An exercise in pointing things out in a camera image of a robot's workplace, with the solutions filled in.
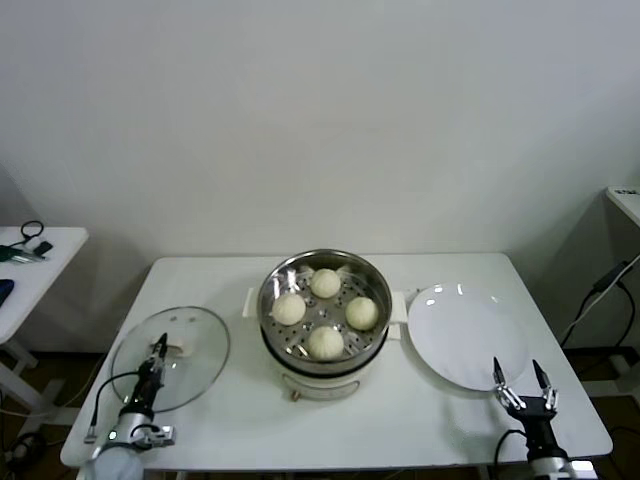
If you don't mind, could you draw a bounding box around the white oval plate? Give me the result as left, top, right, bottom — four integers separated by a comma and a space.
407, 283, 530, 392

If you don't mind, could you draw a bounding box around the white desk with label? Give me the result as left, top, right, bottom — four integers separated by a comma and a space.
604, 185, 640, 226

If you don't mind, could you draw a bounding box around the glass lid with white handle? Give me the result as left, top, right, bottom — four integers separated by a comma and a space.
110, 305, 232, 414

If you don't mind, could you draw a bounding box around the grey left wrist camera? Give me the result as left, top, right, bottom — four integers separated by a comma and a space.
133, 424, 178, 450

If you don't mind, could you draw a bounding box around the black power strip cable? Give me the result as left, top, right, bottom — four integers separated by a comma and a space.
18, 428, 54, 451

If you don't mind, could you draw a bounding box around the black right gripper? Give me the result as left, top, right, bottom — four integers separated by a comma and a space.
492, 356, 570, 462

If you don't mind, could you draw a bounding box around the black hanging cable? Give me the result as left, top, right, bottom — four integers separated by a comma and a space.
613, 282, 637, 347

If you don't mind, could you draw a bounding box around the white power cable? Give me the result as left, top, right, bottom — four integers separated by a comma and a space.
558, 253, 640, 347

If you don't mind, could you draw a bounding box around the perforated steel steamer basket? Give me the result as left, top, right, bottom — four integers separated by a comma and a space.
258, 248, 394, 362

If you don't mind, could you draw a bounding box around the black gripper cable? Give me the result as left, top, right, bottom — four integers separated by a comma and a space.
83, 368, 142, 445
493, 428, 530, 480

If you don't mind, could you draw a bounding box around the black power adapter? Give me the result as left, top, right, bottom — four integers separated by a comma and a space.
592, 259, 632, 296

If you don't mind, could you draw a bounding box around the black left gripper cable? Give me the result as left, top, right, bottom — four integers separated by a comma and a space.
83, 368, 142, 445

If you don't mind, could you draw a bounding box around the white side table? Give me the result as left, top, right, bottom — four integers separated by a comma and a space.
0, 226, 90, 431

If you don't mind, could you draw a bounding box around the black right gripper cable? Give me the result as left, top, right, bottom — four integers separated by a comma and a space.
493, 428, 530, 480

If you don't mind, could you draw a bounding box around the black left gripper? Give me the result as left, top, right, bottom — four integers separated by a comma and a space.
126, 332, 170, 415

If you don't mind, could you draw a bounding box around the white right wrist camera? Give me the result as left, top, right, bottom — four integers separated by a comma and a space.
569, 458, 597, 480

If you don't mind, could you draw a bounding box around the white steamed baozi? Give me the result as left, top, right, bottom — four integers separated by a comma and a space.
345, 297, 379, 331
272, 293, 307, 326
310, 268, 343, 299
307, 325, 345, 361

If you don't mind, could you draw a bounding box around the pale floor cable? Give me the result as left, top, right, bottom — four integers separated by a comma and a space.
49, 357, 105, 407

